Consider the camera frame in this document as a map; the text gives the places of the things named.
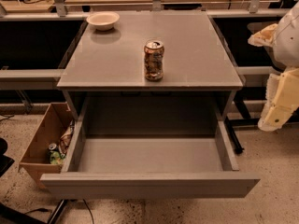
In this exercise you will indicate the foam-covered gripper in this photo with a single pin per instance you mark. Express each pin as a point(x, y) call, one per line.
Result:
point(289, 44)

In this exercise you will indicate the grey top drawer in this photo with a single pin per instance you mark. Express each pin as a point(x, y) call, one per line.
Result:
point(150, 147)

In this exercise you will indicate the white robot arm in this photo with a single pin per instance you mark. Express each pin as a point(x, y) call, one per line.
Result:
point(282, 38)

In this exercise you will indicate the grey drawer cabinet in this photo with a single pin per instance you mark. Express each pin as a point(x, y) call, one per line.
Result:
point(194, 57)

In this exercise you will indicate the crushed soda can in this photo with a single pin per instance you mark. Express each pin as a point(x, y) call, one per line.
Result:
point(153, 60)

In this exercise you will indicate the white ceramic bowl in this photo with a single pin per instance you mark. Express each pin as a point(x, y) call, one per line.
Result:
point(103, 21)

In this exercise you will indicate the green can in box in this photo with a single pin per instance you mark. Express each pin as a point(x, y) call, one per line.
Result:
point(55, 156)

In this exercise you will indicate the cardboard box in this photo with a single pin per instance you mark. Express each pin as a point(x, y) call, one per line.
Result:
point(36, 159)

